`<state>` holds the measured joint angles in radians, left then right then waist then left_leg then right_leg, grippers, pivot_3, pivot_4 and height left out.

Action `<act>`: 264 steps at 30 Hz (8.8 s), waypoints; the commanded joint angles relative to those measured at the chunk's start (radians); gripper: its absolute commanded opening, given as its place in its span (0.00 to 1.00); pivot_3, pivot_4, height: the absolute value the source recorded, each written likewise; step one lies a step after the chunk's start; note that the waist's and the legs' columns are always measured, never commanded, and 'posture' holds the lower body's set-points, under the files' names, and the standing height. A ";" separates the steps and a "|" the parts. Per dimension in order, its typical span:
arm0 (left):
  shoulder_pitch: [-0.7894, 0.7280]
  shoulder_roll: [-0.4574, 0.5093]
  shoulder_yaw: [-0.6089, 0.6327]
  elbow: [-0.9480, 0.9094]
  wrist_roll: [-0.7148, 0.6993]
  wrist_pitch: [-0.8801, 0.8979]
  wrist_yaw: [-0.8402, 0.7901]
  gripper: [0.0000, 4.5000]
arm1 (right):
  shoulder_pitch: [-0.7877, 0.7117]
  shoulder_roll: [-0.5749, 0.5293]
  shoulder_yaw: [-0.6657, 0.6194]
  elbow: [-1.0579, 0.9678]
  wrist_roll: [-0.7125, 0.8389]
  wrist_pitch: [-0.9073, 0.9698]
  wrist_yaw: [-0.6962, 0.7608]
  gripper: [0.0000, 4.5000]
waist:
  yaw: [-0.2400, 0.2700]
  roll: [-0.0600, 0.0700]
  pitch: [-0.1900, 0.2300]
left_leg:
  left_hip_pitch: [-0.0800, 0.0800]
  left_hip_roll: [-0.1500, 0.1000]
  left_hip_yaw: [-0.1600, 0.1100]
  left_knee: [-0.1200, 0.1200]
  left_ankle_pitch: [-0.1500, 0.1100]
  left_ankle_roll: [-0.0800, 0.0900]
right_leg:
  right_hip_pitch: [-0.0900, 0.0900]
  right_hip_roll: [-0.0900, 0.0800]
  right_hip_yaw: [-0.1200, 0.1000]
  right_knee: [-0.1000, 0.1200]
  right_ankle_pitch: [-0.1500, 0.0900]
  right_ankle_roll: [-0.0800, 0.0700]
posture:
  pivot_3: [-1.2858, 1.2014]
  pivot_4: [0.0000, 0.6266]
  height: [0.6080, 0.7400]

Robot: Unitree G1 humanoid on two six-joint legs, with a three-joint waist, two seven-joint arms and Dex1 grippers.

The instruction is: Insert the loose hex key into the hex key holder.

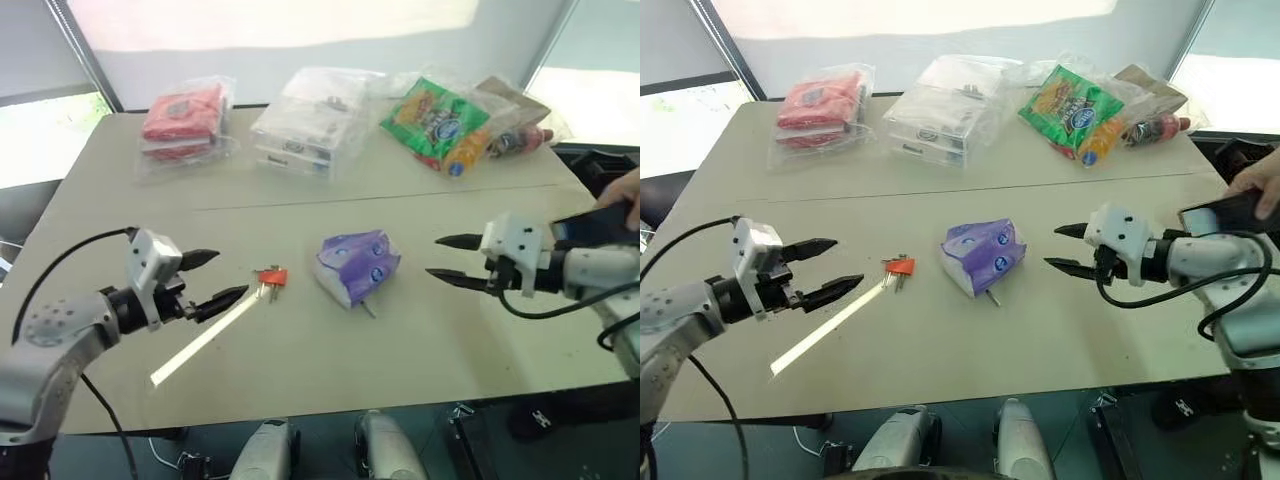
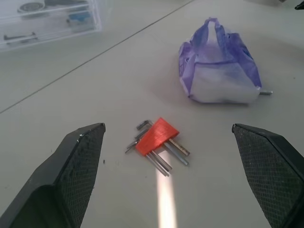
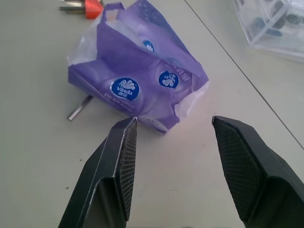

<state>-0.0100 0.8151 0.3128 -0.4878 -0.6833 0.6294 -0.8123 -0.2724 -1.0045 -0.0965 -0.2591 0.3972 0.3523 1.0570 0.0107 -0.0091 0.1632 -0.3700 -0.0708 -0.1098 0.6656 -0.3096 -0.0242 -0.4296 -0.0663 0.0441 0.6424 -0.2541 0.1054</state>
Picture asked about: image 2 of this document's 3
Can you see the blue item in drawer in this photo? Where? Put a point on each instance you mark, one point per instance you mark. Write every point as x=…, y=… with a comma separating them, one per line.
x=79, y=20

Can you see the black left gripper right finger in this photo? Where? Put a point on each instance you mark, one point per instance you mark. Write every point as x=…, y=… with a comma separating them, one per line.
x=268, y=171

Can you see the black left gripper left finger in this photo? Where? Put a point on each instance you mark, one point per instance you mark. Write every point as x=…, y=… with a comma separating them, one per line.
x=59, y=175

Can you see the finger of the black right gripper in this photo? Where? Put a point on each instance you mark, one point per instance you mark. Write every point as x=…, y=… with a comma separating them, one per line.
x=300, y=6

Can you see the round grey item in drawer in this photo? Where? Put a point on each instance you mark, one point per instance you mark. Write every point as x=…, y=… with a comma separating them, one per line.
x=31, y=7

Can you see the black tool in drawer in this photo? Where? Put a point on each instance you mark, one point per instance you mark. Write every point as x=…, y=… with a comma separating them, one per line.
x=20, y=37

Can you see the orange plastic hex key holder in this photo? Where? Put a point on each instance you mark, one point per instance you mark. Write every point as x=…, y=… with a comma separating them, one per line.
x=156, y=139

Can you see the purple and white plastic bag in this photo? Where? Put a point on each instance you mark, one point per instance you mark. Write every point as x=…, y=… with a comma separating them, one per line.
x=218, y=71

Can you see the clear plastic drawer box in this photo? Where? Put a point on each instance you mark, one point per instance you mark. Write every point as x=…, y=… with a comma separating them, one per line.
x=47, y=23

